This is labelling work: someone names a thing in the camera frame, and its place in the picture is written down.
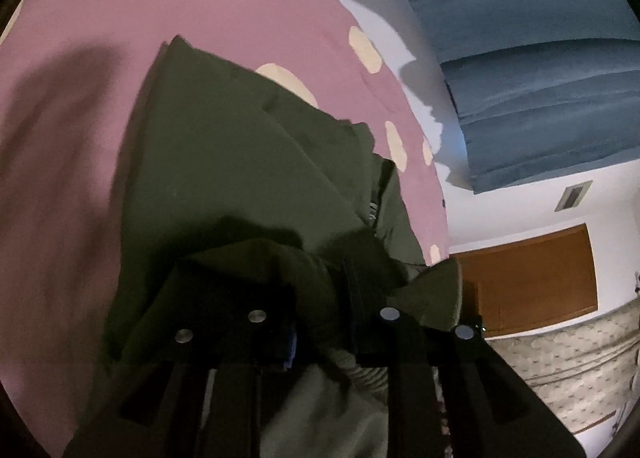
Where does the olive green bomber jacket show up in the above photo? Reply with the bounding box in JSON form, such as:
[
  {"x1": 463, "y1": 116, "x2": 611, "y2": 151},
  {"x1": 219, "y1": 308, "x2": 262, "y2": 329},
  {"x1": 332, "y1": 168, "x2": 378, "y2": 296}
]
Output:
[{"x1": 104, "y1": 38, "x2": 457, "y2": 457}]

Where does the beige quilted headboard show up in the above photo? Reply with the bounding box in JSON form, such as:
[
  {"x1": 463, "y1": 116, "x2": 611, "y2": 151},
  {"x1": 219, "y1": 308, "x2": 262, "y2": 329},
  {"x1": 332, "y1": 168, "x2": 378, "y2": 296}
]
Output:
[{"x1": 488, "y1": 299, "x2": 639, "y2": 434}]

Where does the brown wooden door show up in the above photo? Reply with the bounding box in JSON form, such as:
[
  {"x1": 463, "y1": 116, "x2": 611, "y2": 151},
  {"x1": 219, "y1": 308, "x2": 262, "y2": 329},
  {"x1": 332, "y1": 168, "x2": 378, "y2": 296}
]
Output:
[{"x1": 454, "y1": 224, "x2": 599, "y2": 337}]

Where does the pink polka dot bedsheet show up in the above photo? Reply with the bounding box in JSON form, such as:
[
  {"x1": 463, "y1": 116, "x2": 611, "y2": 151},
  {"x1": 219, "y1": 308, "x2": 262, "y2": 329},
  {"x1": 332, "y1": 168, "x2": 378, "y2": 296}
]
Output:
[{"x1": 1, "y1": 0, "x2": 449, "y2": 457}]

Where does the blue curtain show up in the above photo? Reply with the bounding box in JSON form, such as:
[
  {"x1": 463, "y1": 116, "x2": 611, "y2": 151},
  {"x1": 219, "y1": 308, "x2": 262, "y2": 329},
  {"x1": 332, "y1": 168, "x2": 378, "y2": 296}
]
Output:
[{"x1": 408, "y1": 0, "x2": 639, "y2": 193}]

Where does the wall vent plate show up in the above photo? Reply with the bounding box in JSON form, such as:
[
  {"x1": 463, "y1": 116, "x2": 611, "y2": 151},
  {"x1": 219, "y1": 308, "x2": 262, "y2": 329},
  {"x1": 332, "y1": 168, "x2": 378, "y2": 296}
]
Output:
[{"x1": 554, "y1": 180, "x2": 592, "y2": 212}]

